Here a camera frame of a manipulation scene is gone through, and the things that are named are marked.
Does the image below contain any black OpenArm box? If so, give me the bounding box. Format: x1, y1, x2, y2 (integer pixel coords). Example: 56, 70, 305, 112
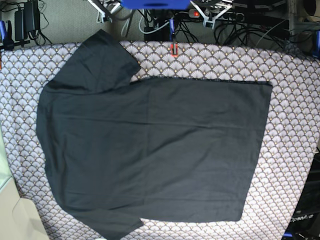
282, 152, 320, 240

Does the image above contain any red table clamp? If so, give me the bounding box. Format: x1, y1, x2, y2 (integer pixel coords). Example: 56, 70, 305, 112
170, 42, 179, 58

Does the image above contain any black power strip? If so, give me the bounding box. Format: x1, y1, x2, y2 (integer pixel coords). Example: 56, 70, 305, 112
187, 9, 245, 22

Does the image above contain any black power adapter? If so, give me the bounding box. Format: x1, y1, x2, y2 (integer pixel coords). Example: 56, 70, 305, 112
14, 0, 41, 41

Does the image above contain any beige chair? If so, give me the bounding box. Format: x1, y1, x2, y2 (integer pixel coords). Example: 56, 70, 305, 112
0, 137, 49, 240

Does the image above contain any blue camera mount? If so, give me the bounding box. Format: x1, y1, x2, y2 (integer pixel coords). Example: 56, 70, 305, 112
121, 0, 190, 10

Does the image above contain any fan-patterned table cloth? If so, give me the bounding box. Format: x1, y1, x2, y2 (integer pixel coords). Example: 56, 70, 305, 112
0, 41, 320, 240

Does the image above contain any blue clamp handle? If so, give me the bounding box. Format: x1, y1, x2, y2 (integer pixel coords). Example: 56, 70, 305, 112
169, 18, 175, 42

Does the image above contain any dark navy T-shirt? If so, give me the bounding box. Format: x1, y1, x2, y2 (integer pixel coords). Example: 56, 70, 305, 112
36, 30, 273, 240

